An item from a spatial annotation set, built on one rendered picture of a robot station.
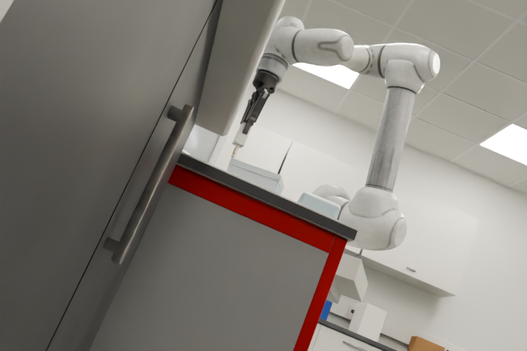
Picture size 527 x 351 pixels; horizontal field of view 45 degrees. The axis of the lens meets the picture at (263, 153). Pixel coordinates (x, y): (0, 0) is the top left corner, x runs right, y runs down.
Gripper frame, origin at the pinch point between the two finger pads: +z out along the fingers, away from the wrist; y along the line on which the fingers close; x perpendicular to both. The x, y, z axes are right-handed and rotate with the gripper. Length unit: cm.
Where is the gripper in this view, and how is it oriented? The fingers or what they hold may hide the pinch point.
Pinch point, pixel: (242, 135)
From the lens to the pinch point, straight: 191.3
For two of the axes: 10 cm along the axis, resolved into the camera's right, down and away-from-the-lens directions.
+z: -3.8, 8.8, -3.0
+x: -8.5, -4.5, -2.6
